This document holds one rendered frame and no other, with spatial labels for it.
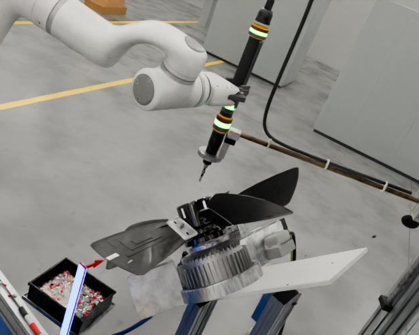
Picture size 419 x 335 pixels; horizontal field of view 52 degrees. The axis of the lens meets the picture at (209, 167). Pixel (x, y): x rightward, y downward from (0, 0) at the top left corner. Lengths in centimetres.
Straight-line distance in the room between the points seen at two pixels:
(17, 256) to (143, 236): 166
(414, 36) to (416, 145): 149
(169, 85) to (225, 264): 63
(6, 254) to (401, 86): 534
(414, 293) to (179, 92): 94
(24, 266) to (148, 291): 151
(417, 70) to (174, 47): 579
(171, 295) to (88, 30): 81
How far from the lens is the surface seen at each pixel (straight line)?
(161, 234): 126
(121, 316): 262
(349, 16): 1325
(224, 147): 115
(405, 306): 147
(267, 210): 115
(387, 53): 651
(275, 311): 132
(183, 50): 84
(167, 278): 135
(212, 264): 130
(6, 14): 100
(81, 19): 92
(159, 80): 85
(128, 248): 120
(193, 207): 132
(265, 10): 106
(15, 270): 275
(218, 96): 98
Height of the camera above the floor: 194
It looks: 26 degrees down
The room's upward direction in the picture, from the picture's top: 22 degrees clockwise
